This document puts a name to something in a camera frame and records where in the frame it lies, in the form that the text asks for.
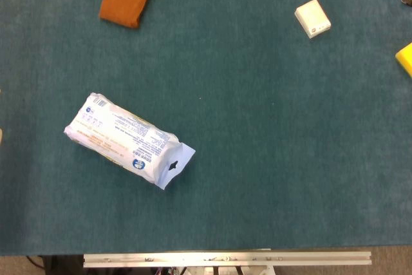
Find white plastic wipes package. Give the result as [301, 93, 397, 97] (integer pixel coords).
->
[63, 92, 196, 191]

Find teal carpet table mat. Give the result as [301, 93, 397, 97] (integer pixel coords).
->
[0, 0, 412, 257]

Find small white box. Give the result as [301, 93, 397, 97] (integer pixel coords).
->
[294, 0, 332, 39]

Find yellow sponge with green backing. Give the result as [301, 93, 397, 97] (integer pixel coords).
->
[395, 42, 412, 79]

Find aluminium profile rail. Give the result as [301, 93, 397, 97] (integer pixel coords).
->
[82, 250, 373, 269]

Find black cables under rail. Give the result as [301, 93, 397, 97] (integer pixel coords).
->
[153, 266, 189, 275]

